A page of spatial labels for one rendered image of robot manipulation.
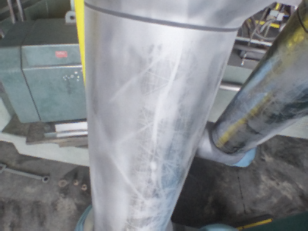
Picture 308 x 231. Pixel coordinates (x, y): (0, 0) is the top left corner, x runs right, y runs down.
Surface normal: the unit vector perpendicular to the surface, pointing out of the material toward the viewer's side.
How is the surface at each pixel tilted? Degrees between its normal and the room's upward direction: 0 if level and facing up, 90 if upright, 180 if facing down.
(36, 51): 90
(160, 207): 82
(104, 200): 81
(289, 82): 107
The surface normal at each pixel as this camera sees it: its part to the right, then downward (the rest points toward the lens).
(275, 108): -0.62, 0.69
